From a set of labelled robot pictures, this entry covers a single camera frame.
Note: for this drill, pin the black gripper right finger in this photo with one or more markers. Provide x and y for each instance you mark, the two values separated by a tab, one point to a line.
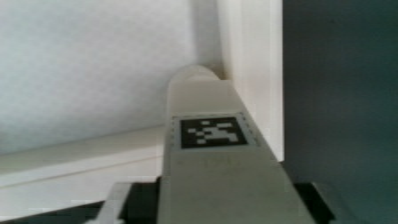
324	203

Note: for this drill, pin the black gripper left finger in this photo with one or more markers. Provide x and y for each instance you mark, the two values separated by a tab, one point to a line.
130	206

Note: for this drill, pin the white desk leg with tag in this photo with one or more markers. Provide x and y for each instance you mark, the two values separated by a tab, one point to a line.
224	184

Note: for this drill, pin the white desk top tray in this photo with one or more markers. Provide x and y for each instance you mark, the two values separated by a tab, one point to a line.
91	52

